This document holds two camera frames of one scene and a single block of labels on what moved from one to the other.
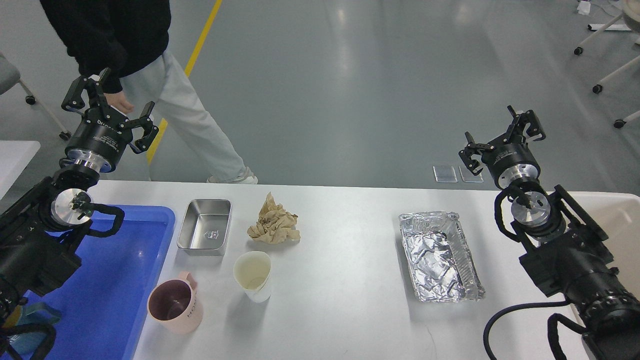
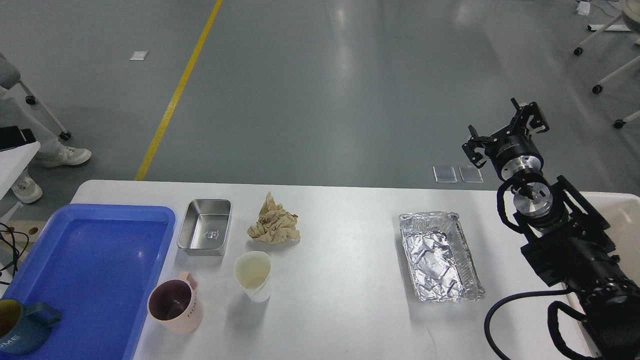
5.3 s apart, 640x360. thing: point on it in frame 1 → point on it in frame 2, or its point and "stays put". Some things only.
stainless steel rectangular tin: (205, 227) stays put
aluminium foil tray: (439, 258) stays put
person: (129, 38) → (51, 154)
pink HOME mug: (175, 306) stays put
